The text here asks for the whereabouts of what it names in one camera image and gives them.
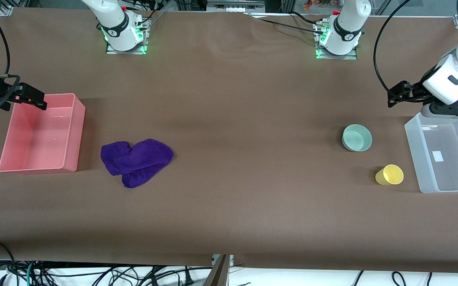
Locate pale green bowl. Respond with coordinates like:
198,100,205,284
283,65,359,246
342,124,373,152

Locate yellow plastic cup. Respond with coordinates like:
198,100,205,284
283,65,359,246
375,164,404,186

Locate purple cloth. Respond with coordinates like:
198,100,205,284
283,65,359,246
101,138,175,189

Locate pink plastic bin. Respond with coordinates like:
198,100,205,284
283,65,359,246
0,93,86,174

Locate translucent white plastic bin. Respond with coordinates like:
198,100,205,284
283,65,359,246
404,112,458,194

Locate brown table cover sheet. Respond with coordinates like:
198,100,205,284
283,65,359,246
0,7,458,274

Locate white power strip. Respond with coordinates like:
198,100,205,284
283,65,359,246
206,0,266,12

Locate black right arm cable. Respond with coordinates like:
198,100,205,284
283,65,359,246
0,21,12,78

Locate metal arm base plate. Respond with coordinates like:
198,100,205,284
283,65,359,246
105,18,150,55
314,22,358,60

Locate short black tabletop cable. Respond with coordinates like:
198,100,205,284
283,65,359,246
291,11,329,27

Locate long black tabletop cable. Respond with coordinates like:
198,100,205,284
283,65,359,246
247,13,325,35

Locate tangled black floor cables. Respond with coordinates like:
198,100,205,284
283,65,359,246
34,264,198,286

